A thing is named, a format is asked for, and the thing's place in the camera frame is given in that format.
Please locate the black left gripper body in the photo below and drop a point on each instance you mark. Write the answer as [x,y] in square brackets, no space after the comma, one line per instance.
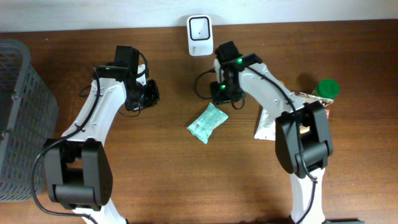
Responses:
[146,95]

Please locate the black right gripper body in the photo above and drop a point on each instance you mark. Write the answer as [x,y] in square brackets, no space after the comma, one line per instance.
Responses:
[228,91]

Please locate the teal tissue pack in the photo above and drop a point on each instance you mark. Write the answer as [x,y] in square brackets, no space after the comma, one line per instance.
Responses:
[209,120]

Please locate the white cream tube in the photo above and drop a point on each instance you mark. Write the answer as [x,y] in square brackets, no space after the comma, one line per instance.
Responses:
[266,127]

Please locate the beige snack bag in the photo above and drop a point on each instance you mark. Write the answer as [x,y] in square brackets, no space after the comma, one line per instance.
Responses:
[312,98]

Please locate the green lid jar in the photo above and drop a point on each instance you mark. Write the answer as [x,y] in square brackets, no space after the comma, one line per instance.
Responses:
[327,88]

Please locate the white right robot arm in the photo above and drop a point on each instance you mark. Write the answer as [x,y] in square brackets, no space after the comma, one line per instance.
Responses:
[302,133]

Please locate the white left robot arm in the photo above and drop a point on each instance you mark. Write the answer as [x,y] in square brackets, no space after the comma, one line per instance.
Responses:
[77,170]

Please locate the white barcode scanner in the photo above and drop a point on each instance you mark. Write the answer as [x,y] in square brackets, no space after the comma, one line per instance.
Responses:
[200,35]

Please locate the grey plastic basket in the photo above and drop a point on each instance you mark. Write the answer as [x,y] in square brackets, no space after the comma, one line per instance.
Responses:
[29,113]

